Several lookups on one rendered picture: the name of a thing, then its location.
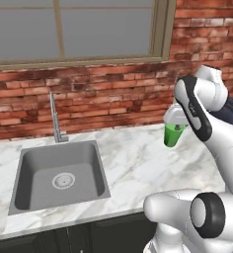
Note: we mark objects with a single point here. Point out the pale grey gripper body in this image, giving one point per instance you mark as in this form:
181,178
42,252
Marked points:
174,114

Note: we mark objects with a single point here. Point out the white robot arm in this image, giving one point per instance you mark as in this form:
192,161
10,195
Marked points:
227,145

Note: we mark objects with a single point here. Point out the green cup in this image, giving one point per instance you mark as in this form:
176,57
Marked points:
171,136

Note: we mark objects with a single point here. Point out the grey kitchen sink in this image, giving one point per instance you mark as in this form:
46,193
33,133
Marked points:
61,161

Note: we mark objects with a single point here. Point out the silver sink drain strainer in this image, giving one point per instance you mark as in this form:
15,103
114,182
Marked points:
63,181

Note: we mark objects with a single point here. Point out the silver tap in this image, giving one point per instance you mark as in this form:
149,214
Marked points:
57,126

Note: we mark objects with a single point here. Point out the dark base cupboards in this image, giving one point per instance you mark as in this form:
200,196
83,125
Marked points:
89,235

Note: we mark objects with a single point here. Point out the window with tan frame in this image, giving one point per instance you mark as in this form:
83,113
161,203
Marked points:
72,29

